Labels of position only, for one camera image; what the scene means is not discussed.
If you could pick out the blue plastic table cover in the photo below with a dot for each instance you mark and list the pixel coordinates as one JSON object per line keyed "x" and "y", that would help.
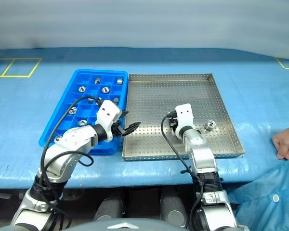
{"x": 159, "y": 60}

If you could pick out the blue compartment tray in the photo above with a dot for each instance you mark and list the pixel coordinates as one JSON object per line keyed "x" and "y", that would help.
{"x": 86, "y": 83}

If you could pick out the perforated metal tray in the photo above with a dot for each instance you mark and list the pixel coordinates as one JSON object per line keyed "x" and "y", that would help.
{"x": 154, "y": 101}

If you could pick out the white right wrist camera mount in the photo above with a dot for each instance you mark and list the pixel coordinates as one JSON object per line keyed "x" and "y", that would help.
{"x": 185, "y": 115}

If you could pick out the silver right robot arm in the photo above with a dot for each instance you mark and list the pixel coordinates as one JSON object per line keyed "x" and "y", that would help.
{"x": 202, "y": 156}

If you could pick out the bare person hand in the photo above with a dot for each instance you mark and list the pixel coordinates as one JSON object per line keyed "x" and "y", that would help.
{"x": 284, "y": 144}

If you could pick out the yellow tape marking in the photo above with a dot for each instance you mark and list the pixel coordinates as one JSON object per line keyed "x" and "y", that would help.
{"x": 21, "y": 76}
{"x": 283, "y": 64}

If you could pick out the dark grey rounded shape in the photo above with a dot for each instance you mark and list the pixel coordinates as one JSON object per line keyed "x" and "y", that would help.
{"x": 173, "y": 209}
{"x": 109, "y": 208}

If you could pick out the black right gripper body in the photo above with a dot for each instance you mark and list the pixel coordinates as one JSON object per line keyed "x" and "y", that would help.
{"x": 173, "y": 122}

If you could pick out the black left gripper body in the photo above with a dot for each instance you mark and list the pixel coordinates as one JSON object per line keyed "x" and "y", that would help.
{"x": 117, "y": 130}

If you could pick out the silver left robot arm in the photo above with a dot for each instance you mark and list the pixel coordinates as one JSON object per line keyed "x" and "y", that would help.
{"x": 74, "y": 139}

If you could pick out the grey robot torso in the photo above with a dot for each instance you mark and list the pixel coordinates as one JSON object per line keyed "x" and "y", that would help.
{"x": 125, "y": 226}

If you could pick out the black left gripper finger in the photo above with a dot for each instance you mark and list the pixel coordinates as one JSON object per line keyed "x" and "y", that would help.
{"x": 132, "y": 127}
{"x": 124, "y": 113}

